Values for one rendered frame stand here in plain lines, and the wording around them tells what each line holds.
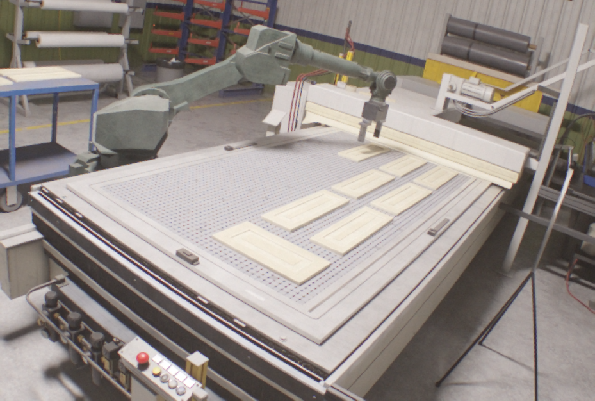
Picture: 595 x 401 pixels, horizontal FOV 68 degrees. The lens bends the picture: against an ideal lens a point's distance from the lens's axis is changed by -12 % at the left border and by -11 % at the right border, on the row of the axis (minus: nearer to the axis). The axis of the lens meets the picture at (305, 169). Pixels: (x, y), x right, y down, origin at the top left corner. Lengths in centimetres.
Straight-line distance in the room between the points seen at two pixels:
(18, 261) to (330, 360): 170
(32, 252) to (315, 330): 159
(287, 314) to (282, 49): 211
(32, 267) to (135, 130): 110
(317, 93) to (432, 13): 447
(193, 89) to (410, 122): 202
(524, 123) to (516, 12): 267
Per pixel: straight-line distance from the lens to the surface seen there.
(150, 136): 329
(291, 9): 1040
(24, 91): 409
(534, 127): 661
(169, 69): 824
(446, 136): 451
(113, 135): 331
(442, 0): 905
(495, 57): 794
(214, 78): 370
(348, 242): 252
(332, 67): 379
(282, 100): 571
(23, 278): 283
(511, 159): 441
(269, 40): 349
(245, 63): 337
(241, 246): 226
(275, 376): 179
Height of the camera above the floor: 197
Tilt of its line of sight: 19 degrees down
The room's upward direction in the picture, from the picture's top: 12 degrees clockwise
